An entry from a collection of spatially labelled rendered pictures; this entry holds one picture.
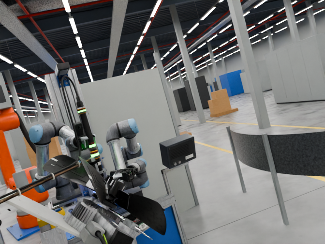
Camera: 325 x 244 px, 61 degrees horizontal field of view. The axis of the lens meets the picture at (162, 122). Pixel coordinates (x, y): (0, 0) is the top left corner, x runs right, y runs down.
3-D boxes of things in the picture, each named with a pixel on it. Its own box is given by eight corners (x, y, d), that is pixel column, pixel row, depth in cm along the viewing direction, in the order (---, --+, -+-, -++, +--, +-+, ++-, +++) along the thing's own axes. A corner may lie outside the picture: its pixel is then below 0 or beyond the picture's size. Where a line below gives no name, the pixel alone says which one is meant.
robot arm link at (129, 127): (124, 150, 246) (114, 119, 199) (140, 145, 248) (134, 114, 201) (127, 162, 240) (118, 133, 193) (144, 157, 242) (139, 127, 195)
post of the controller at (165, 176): (169, 194, 208) (162, 170, 206) (167, 194, 211) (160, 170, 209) (172, 193, 209) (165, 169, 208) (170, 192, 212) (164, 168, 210)
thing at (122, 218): (109, 211, 136) (152, 242, 110) (106, 210, 135) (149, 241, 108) (111, 207, 137) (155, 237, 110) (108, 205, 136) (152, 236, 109)
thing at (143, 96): (120, 244, 335) (67, 68, 317) (119, 243, 339) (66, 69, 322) (199, 204, 389) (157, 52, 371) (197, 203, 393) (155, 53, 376)
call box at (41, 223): (42, 237, 164) (36, 221, 163) (41, 232, 173) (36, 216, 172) (69, 225, 171) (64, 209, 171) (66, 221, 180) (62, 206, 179)
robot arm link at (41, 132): (58, 189, 212) (56, 124, 192) (39, 197, 200) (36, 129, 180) (49, 182, 218) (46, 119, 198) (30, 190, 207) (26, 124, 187)
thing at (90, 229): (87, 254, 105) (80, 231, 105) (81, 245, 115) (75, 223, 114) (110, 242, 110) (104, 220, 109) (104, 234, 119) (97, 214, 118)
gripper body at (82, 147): (94, 146, 157) (86, 147, 167) (90, 132, 156) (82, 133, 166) (82, 151, 152) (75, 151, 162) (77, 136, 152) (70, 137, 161)
